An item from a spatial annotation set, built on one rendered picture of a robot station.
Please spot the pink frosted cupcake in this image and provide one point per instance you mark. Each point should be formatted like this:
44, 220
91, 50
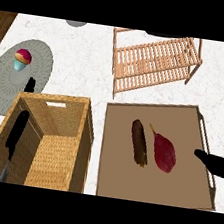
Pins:
22, 59

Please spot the grey round placemat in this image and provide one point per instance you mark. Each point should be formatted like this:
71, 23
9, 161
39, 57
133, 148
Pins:
3, 82

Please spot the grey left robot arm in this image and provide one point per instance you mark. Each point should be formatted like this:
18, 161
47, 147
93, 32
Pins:
3, 174

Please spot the black flat object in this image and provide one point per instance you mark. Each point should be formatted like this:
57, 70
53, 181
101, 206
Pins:
163, 34

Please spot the tan wicker basket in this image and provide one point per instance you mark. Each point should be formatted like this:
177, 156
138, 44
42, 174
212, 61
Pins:
56, 150

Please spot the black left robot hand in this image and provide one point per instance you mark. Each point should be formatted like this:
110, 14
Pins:
16, 134

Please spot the wooden tiered shelf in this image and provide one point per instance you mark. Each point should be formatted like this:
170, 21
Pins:
151, 64

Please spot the red pear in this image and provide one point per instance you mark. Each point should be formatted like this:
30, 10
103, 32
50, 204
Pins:
163, 153

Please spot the grey round disc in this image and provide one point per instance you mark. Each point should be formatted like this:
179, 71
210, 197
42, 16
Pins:
76, 23

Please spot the dark brown long vegetable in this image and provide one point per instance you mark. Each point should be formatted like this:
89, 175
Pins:
139, 143

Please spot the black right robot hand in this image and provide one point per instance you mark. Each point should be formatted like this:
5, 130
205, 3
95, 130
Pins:
219, 166

